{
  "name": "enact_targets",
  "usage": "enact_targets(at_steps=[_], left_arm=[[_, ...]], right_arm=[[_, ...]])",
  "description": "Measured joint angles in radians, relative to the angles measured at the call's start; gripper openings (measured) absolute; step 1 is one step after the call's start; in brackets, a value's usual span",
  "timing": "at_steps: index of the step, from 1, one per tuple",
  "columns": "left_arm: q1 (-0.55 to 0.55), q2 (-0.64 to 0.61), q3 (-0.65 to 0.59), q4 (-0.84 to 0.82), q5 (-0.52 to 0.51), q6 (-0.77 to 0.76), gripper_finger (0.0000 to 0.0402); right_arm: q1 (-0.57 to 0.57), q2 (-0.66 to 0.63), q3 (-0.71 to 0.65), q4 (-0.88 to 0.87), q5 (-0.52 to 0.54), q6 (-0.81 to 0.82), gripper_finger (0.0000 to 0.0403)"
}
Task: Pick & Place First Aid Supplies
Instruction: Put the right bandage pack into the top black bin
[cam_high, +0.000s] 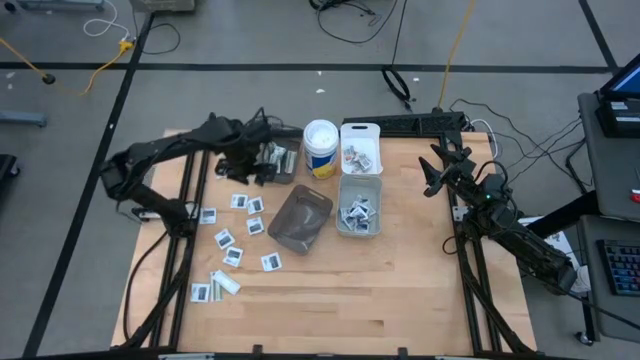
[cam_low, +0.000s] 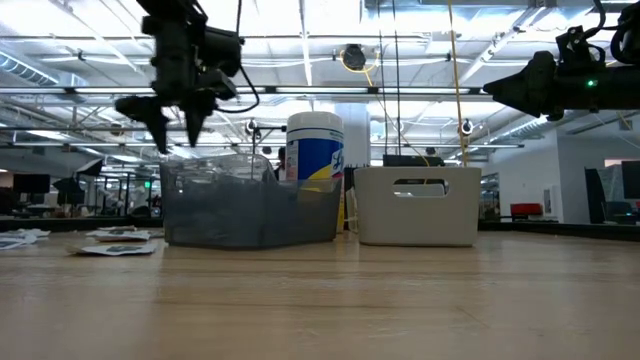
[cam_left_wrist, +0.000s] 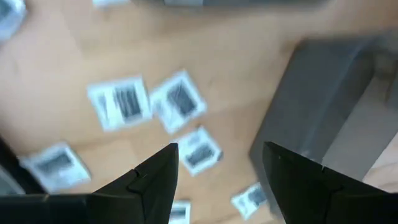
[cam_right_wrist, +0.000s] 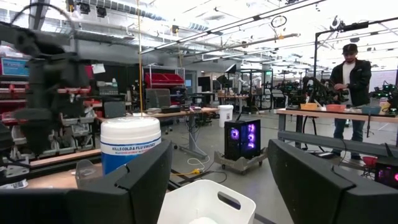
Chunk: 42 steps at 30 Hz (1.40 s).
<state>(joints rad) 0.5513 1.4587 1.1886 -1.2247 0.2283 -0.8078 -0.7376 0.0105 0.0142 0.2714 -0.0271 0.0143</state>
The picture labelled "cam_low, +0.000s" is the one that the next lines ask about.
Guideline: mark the long ceiling light bar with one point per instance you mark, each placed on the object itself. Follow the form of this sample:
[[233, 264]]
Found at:
[[320, 89]]

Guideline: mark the person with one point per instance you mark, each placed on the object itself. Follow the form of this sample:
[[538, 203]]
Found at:
[[281, 162]]

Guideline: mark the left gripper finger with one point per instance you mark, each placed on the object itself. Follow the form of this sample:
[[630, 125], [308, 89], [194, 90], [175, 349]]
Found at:
[[150, 115], [197, 112]]

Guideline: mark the white building column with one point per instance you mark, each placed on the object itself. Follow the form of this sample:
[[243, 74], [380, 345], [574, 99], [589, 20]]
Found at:
[[357, 130]]

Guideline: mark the black wall screen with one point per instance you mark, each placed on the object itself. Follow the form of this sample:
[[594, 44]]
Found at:
[[631, 179]]

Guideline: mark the black standing panel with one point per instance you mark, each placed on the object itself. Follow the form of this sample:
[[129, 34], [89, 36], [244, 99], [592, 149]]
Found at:
[[595, 195]]

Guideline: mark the white blue square packet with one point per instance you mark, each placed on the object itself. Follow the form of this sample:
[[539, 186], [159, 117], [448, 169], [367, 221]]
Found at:
[[12, 243], [115, 249], [25, 232]]

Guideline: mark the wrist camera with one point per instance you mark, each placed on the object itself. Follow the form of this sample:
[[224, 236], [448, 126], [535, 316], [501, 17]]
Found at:
[[580, 50], [222, 50]]

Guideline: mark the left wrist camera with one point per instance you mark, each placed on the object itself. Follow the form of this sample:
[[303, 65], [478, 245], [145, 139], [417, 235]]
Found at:
[[222, 50]]

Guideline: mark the red box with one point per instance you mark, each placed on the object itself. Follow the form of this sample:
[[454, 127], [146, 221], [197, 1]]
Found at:
[[526, 209]]

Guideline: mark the grey translucent plastic bin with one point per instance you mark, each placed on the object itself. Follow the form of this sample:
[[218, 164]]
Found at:
[[240, 215]]

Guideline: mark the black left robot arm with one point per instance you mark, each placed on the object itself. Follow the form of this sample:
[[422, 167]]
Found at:
[[170, 9]]

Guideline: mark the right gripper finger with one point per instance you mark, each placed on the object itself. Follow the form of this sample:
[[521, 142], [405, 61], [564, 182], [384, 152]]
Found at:
[[525, 82], [542, 109]]

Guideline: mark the black monitor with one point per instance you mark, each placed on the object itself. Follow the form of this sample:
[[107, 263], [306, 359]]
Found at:
[[69, 191], [91, 167], [31, 183]]

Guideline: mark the Lysol wipes canister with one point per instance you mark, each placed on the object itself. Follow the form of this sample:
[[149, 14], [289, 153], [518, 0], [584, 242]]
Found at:
[[315, 140]]

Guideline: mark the pile of paper packets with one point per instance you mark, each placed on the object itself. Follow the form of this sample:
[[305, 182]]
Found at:
[[122, 235]]

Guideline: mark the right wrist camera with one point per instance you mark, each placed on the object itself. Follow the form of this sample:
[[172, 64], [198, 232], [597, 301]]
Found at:
[[580, 50]]

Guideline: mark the small black ceiling reel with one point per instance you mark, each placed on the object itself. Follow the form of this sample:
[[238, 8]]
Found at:
[[251, 125], [466, 126]]

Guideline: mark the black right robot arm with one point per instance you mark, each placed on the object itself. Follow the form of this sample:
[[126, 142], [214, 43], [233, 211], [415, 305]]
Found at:
[[627, 35]]

